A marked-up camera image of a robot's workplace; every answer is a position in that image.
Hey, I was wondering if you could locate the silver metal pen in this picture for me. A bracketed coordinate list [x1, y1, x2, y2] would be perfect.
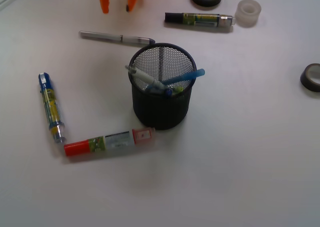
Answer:
[79, 31, 156, 46]

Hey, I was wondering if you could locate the white clear ballpoint pen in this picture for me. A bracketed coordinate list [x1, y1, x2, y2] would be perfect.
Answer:
[125, 65, 169, 90]

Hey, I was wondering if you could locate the blue black ballpoint pen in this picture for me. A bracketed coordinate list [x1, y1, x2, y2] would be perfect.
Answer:
[145, 85, 173, 97]

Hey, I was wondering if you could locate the light blue ballpoint pen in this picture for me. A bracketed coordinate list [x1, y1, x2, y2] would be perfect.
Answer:
[161, 68, 205, 86]

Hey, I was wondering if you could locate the green mechanical pencil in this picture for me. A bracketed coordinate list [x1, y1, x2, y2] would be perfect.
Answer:
[172, 85, 184, 95]

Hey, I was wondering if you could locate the red cap marker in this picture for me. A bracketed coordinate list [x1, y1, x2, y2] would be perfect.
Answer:
[63, 127, 156, 157]

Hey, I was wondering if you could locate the blue cap marker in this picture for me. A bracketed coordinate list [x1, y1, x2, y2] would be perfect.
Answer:
[38, 72, 66, 144]

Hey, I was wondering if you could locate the black mesh pen holder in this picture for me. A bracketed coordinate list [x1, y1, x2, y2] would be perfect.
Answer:
[128, 43, 197, 130]

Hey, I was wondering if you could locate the black cap marker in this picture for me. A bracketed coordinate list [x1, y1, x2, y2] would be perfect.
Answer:
[164, 12, 236, 28]

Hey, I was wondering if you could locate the clear tape roll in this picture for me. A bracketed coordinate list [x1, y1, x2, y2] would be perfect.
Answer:
[235, 0, 262, 28]

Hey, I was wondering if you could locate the black tape roll right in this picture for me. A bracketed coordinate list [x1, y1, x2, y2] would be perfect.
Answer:
[300, 63, 320, 93]

